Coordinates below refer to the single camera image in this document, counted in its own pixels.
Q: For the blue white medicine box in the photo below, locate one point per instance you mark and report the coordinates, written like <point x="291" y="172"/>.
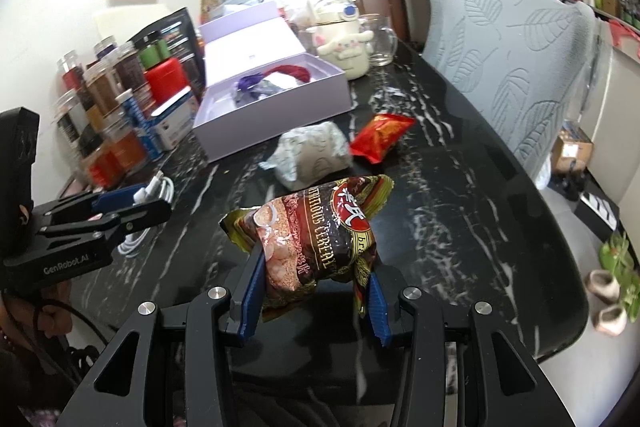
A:
<point x="173" y="120"/>

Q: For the purple tassel sachet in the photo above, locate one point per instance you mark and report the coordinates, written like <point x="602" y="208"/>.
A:
<point x="252" y="88"/>

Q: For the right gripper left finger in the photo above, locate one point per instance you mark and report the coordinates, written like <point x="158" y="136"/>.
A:
<point x="224" y="316"/>

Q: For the black product pouch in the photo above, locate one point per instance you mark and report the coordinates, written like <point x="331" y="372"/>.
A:
<point x="181" y="41"/>

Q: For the blue effervescent tablet tube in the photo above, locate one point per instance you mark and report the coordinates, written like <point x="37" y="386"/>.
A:
<point x="141" y="126"/>

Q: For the brown cereal snack bag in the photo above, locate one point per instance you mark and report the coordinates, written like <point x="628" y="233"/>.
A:
<point x="321" y="233"/>

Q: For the lavender gift box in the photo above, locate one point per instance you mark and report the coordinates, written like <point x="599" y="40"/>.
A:
<point x="250" y="41"/>

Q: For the clear glass mug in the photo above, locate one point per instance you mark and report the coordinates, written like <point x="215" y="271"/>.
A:
<point x="385" y="41"/>

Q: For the red foil snack packet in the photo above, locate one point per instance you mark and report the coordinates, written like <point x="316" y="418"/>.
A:
<point x="375" y="140"/>

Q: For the white patterned pastry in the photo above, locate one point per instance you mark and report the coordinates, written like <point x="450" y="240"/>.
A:
<point x="305" y="155"/>

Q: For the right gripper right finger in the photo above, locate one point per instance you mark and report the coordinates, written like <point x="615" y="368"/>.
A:
<point x="406" y="317"/>

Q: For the brown spice jar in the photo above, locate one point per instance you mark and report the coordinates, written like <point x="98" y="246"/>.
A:
<point x="103" y="86"/>

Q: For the orange contents plastic jar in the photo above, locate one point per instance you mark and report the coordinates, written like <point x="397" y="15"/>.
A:
<point x="124" y="141"/>

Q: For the red cylindrical bottle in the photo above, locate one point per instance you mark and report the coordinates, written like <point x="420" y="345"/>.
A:
<point x="166" y="79"/>

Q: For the green lidded jar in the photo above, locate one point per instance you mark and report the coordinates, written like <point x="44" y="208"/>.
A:
<point x="152" y="50"/>

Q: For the silver foil snack packet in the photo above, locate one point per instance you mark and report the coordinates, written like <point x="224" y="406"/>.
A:
<point x="277" y="83"/>

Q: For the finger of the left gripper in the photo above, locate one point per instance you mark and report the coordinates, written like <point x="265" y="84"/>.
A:
<point x="61" y="252"/>
<point x="84" y="205"/>

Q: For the light blue leaf chair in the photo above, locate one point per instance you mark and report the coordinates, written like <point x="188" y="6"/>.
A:
<point x="518" y="62"/>

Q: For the red knitted object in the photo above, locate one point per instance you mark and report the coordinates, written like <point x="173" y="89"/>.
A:
<point x="300" y="73"/>

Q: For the white cinnamoroll kettle bottle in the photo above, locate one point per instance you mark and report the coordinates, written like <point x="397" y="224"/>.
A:
<point x="337" y="36"/>

